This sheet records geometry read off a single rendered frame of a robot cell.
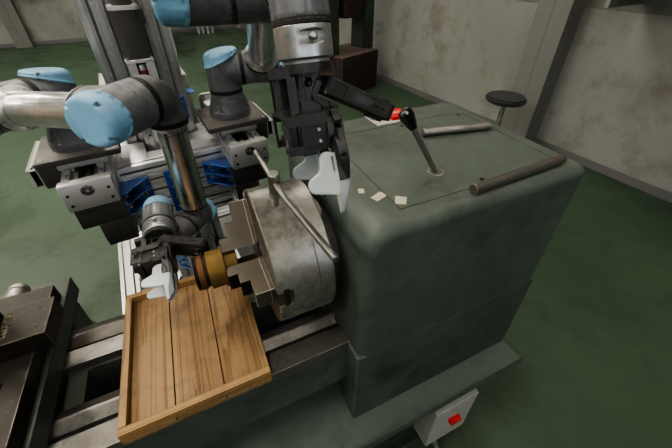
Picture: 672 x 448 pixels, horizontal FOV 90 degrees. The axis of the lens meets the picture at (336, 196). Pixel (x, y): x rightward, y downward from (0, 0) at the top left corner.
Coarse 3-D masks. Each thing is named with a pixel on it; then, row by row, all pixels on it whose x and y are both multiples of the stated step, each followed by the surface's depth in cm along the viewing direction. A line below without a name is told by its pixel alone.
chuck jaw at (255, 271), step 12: (240, 264) 73; (252, 264) 73; (264, 264) 73; (228, 276) 70; (240, 276) 70; (252, 276) 70; (264, 276) 70; (252, 288) 69; (264, 288) 67; (264, 300) 67; (276, 300) 68; (288, 300) 68
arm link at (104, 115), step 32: (0, 96) 81; (32, 96) 78; (64, 96) 74; (96, 96) 67; (128, 96) 71; (0, 128) 85; (32, 128) 88; (64, 128) 79; (96, 128) 69; (128, 128) 71
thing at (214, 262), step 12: (204, 252) 74; (216, 252) 73; (228, 252) 75; (192, 264) 71; (204, 264) 71; (216, 264) 71; (228, 264) 73; (204, 276) 70; (216, 276) 71; (204, 288) 72
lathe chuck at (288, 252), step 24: (264, 192) 72; (288, 192) 71; (264, 216) 66; (288, 216) 67; (264, 240) 64; (288, 240) 65; (288, 264) 65; (312, 264) 66; (288, 288) 65; (312, 288) 68; (288, 312) 69
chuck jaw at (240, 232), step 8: (240, 200) 75; (232, 208) 75; (240, 208) 75; (248, 208) 76; (232, 216) 74; (240, 216) 75; (248, 216) 76; (224, 224) 74; (232, 224) 74; (240, 224) 75; (248, 224) 76; (232, 232) 74; (240, 232) 75; (248, 232) 76; (224, 240) 74; (232, 240) 74; (240, 240) 75; (248, 240) 76; (256, 240) 76; (224, 248) 74; (232, 248) 74
